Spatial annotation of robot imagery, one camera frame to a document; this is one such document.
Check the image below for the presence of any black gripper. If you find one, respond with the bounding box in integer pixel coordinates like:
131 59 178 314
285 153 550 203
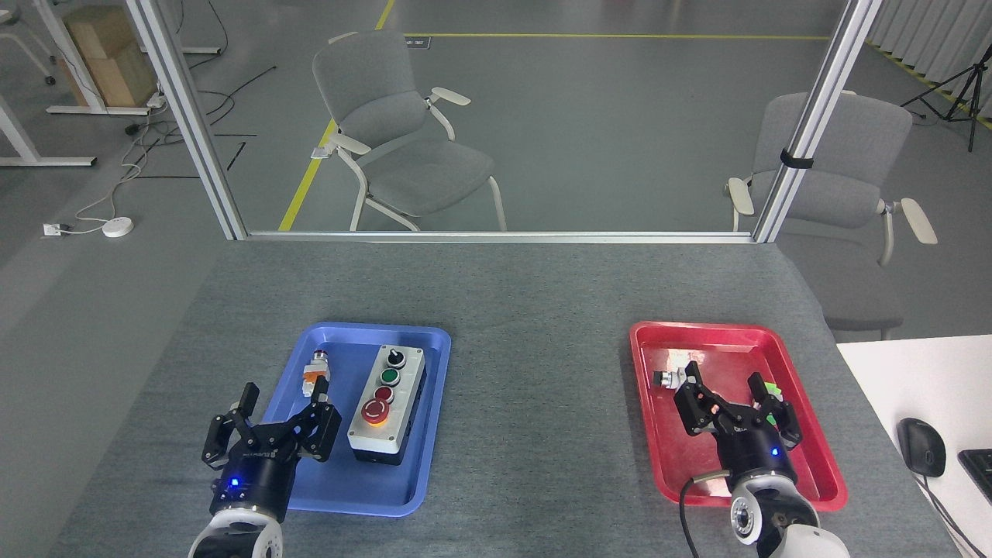
201 382 343 518
672 360 804 491

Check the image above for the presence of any grey control box with buttons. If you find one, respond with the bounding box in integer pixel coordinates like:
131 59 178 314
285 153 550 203
346 343 429 467

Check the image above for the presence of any brown cardboard box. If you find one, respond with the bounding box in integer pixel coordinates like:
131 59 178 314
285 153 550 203
57 5 160 109

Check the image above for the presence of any red plastic tray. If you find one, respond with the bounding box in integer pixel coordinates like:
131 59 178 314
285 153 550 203
628 321 849 513

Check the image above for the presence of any blue plastic tray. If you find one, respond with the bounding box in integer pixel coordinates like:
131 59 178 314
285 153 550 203
234 322 453 518

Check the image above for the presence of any white side table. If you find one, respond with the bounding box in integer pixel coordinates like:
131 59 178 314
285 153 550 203
835 334 992 558

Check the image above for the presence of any black computer mouse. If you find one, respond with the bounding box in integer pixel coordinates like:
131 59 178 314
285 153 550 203
896 417 948 479

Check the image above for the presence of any black keyboard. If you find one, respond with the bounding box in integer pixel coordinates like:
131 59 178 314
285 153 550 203
957 448 992 505

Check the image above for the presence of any grey chair with white armrests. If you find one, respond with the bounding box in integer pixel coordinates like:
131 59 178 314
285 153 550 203
725 90 939 343
311 30 509 233

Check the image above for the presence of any black tripod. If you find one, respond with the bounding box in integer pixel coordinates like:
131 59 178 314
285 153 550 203
900 45 992 153

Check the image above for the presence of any grey pleated curtain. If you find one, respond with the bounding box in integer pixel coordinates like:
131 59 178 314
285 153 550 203
863 0 992 131

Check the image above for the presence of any green push-button switch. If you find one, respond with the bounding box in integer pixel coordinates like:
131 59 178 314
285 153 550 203
759 378 785 425

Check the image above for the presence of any orange white push-button switch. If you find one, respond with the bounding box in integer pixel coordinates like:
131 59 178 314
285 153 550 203
301 350 332 399

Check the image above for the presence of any black white push-button switch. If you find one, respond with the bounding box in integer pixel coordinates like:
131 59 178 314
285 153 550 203
652 363 695 393

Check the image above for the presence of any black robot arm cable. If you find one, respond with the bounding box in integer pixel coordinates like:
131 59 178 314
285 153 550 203
679 470 734 558

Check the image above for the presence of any black mouse cable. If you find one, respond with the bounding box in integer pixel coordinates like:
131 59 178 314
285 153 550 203
913 471 991 558

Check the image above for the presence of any white floor cable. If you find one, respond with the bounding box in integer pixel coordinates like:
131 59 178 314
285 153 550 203
71 108 168 233

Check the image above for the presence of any silver aluminium rail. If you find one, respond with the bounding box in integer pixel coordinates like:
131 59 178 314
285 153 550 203
243 229 757 245

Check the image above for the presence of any silver aluminium post with strap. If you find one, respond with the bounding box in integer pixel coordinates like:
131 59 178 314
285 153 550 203
751 0 885 244

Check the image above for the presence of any black floor cable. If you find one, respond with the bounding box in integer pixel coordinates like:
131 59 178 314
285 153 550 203
124 0 278 181

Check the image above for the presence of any white desk frame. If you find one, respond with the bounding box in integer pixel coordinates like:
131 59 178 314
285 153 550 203
0 0 153 168

